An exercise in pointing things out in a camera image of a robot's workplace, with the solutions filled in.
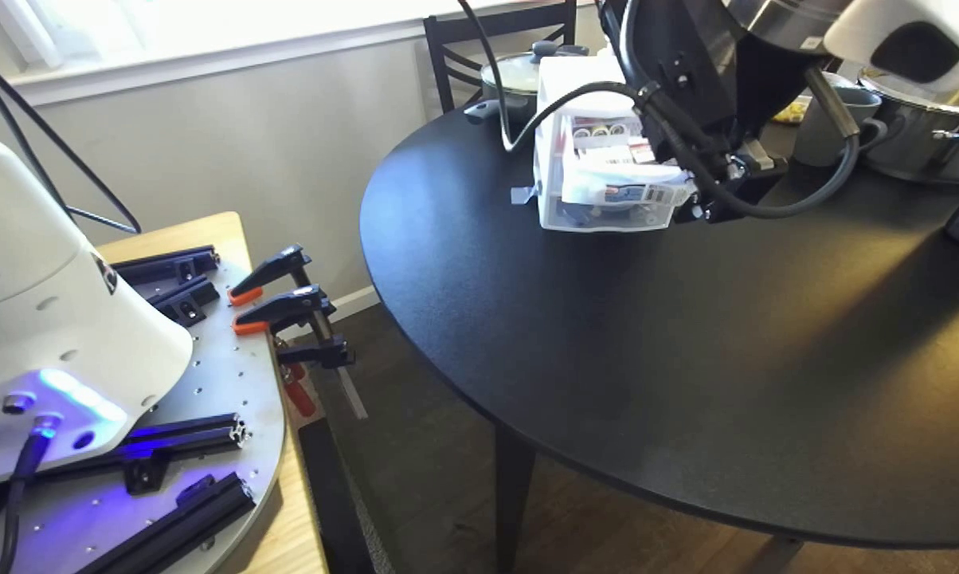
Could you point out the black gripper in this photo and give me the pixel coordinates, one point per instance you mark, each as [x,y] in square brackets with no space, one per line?
[705,79]

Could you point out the clear top drawer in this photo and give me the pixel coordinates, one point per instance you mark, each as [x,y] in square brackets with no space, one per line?
[610,163]

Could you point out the clear drawer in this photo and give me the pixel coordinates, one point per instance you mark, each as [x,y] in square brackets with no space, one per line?
[592,219]
[610,163]

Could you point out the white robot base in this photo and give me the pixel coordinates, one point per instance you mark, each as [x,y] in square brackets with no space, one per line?
[77,346]

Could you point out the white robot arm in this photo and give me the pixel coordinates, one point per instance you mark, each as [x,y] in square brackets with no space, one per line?
[903,38]

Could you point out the white plastic drawer cabinet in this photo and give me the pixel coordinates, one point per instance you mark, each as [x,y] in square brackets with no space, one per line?
[549,141]

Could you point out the clear bottom drawer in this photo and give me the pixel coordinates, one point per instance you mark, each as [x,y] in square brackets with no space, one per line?
[592,219]

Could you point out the grey ceramic mug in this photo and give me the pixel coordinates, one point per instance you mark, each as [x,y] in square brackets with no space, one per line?
[819,143]

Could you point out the steel cooking pot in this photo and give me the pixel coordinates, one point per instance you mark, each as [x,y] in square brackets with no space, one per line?
[922,139]

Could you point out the black wooden chair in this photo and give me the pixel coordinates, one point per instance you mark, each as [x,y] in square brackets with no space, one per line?
[456,73]

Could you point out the black round table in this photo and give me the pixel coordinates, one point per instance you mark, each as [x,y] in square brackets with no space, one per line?
[781,375]

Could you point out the upper black bar clamp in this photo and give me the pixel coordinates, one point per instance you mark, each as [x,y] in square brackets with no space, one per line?
[288,262]

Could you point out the black bar clamp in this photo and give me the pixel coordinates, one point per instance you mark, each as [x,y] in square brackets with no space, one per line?
[288,262]
[305,348]

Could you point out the lower black bar clamp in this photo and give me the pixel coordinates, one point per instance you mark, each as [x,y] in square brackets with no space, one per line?
[305,348]

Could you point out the wooden side table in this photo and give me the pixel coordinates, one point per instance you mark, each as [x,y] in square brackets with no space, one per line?
[235,375]

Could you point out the grey round mounting plate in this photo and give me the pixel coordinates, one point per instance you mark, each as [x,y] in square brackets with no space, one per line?
[180,285]

